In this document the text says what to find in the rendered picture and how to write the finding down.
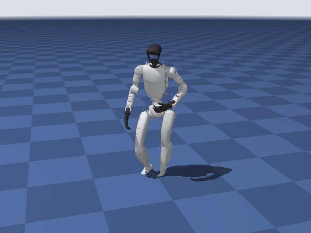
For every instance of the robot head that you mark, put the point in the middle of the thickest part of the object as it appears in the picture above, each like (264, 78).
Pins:
(154, 49)

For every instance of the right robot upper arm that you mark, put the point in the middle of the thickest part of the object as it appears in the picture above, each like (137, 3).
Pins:
(136, 78)

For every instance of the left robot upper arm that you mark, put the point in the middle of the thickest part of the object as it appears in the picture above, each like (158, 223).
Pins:
(171, 72)

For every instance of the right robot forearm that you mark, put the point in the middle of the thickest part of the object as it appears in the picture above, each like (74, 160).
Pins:
(130, 101)

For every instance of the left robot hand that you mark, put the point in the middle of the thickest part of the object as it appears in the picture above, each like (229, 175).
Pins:
(163, 107)

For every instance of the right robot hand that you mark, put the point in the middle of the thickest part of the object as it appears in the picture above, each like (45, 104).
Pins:
(127, 113)

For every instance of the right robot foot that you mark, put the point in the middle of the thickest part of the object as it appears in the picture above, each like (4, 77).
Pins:
(147, 169)

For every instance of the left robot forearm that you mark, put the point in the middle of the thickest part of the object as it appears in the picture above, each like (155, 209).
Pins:
(179, 95)

